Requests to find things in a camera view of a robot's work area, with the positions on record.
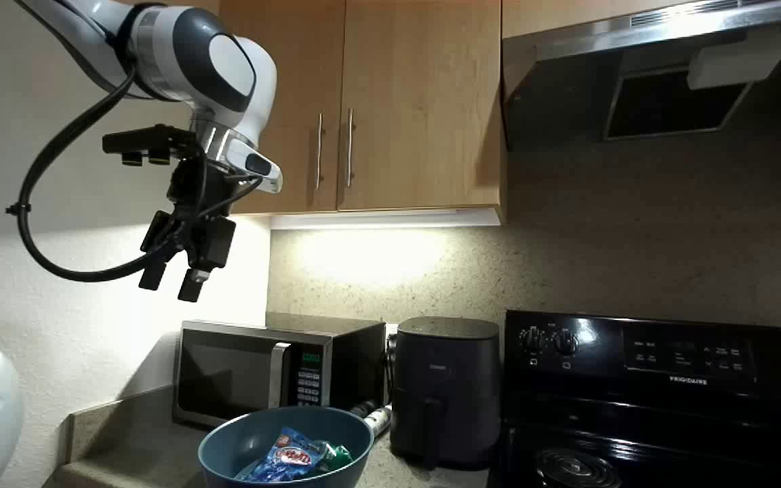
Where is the wooden cabinet above hood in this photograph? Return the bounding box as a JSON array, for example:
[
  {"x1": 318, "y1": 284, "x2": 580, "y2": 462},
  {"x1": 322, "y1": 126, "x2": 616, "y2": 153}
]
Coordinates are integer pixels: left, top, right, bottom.
[{"x1": 501, "y1": 0, "x2": 691, "y2": 40}]

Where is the white hood lamp cover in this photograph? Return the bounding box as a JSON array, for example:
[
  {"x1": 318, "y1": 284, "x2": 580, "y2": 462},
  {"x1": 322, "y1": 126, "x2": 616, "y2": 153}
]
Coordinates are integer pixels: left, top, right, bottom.
[{"x1": 683, "y1": 25, "x2": 781, "y2": 92}]

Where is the black electric stove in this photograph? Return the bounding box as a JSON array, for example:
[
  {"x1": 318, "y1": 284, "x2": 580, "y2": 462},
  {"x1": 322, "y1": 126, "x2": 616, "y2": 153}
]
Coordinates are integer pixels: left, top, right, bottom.
[{"x1": 488, "y1": 310, "x2": 781, "y2": 488}]

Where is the small white bottle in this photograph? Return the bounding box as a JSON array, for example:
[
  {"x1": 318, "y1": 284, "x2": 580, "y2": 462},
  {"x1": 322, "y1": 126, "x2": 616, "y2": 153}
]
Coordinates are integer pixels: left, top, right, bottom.
[{"x1": 359, "y1": 402, "x2": 395, "y2": 441}]

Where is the white under-cabinet light strip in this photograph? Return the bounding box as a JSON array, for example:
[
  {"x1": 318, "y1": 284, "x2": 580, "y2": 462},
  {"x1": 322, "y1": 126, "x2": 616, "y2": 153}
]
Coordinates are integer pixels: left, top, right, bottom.
[{"x1": 267, "y1": 207, "x2": 508, "y2": 234}]

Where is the wooden cabinet door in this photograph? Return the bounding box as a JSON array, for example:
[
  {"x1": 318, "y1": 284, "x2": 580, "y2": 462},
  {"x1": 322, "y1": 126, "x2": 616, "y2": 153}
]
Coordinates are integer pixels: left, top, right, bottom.
[
  {"x1": 217, "y1": 0, "x2": 349, "y2": 218},
  {"x1": 334, "y1": 0, "x2": 508, "y2": 218}
]

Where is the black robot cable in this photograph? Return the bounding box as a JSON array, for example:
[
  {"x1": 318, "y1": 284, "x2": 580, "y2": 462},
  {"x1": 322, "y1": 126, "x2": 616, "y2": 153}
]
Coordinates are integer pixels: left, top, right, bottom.
[{"x1": 6, "y1": 67, "x2": 267, "y2": 284}]

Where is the steel range hood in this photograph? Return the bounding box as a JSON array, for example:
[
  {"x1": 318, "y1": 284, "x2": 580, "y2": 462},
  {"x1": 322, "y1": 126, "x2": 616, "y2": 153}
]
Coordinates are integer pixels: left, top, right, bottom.
[{"x1": 501, "y1": 0, "x2": 781, "y2": 154}]

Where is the black coil stove burner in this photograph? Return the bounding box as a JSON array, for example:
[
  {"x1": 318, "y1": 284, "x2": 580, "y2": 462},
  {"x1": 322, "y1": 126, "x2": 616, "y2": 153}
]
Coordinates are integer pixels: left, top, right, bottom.
[{"x1": 532, "y1": 445, "x2": 627, "y2": 488}]

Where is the green pistachio packet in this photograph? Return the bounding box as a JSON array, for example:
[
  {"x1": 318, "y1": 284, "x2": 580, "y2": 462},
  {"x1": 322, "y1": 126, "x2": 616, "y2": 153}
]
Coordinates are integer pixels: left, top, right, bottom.
[{"x1": 318, "y1": 436, "x2": 355, "y2": 475}]

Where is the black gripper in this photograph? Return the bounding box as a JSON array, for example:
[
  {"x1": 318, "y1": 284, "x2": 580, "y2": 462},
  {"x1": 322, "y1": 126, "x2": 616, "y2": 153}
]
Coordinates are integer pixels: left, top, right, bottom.
[{"x1": 137, "y1": 158, "x2": 242, "y2": 307}]

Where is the black air fryer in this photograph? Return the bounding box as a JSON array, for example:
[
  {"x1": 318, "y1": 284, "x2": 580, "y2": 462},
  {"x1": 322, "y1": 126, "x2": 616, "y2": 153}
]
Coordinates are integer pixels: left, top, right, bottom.
[{"x1": 386, "y1": 314, "x2": 505, "y2": 473}]

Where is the steel black microwave oven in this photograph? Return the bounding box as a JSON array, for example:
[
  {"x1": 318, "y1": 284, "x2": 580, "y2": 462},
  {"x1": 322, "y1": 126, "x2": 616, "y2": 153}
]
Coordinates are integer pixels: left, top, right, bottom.
[{"x1": 170, "y1": 313, "x2": 391, "y2": 433}]

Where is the large dark blue bowl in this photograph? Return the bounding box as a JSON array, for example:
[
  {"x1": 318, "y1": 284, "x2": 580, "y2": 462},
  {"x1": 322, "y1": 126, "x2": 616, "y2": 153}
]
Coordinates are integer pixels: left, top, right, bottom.
[{"x1": 195, "y1": 403, "x2": 377, "y2": 488}]

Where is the blue snack packet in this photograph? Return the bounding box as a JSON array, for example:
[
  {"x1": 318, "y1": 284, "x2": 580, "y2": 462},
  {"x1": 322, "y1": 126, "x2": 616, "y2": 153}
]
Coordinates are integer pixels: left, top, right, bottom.
[{"x1": 233, "y1": 425, "x2": 332, "y2": 488}]

